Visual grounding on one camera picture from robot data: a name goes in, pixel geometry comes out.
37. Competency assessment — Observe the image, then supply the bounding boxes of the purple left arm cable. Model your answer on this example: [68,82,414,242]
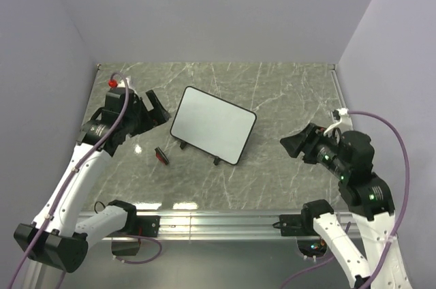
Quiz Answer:
[0,72,163,289]

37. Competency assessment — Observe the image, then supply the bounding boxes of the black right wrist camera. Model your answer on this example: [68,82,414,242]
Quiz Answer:
[338,130,375,173]

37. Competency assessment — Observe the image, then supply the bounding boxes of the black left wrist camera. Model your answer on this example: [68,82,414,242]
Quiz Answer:
[103,87,135,115]

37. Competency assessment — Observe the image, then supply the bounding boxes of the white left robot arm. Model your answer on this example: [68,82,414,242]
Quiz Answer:
[14,87,170,273]

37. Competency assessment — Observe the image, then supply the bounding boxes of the aluminium right side rail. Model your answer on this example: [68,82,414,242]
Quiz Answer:
[328,64,347,110]

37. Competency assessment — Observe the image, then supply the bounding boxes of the black-framed small whiteboard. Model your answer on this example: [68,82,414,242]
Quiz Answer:
[170,86,257,166]

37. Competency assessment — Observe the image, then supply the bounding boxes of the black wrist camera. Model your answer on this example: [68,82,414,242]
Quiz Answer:
[338,130,375,173]
[103,87,135,115]

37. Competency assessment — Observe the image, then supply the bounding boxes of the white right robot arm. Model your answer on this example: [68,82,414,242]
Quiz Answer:
[280,123,411,288]

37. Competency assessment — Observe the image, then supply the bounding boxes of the red bone-shaped eraser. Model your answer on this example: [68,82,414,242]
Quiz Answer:
[155,147,170,166]

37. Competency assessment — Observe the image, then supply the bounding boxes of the aluminium rail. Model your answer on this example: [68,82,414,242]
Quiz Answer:
[328,64,347,110]
[76,210,362,241]

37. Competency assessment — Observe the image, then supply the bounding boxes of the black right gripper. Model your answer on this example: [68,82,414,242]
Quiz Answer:
[279,120,349,176]

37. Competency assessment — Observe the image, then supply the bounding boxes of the aluminium front rail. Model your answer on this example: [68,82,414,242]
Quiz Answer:
[76,210,362,241]

